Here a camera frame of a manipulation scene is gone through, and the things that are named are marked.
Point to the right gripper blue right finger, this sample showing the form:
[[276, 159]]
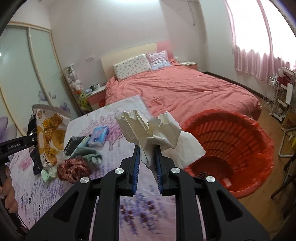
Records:
[[163, 166]]

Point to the pink left nightstand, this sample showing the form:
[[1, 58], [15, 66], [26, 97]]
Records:
[[97, 98]]

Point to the pink striped pillow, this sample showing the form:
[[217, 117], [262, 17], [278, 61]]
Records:
[[158, 60]]

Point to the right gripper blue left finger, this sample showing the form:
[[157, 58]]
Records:
[[128, 186]]

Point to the blue tissue pack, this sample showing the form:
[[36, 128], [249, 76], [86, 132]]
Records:
[[98, 137]]

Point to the yellow snack bag wrapper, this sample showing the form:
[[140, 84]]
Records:
[[48, 126]]

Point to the light green cloth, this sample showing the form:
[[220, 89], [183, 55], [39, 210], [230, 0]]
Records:
[[89, 154]]

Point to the bed with coral duvet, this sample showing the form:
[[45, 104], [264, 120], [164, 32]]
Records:
[[183, 92]]

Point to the beige wooden headboard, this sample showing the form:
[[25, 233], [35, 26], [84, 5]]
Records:
[[109, 60]]

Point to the person's left hand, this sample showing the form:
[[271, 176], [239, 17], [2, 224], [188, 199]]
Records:
[[8, 192]]

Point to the white wire rack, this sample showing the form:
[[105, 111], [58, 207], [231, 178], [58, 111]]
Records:
[[270, 94]]

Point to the floral sliding wardrobe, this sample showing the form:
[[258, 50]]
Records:
[[30, 74]]

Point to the red plastic trash basket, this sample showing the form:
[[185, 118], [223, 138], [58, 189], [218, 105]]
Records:
[[239, 152]]

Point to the white floral pillow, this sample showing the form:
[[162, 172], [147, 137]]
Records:
[[131, 67]]

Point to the pink right nightstand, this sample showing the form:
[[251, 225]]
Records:
[[190, 64]]

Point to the red brown scrunchie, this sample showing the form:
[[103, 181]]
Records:
[[72, 170]]

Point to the white metal chair frame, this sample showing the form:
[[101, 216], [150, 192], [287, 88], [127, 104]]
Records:
[[285, 150]]

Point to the pink window curtain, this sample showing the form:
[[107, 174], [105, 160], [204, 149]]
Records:
[[262, 39]]

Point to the plush toy stack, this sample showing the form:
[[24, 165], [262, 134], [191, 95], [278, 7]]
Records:
[[77, 90]]

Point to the floral purple table cloth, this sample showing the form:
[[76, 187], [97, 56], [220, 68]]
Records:
[[145, 216]]

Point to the white storage cart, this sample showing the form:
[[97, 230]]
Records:
[[285, 86]]

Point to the pink nightstand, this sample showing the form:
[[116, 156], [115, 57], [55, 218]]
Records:
[[190, 64], [97, 98]]

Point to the black mesh hair brush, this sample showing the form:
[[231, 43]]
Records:
[[72, 145]]

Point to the white tissue paper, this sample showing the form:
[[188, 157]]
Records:
[[182, 147]]

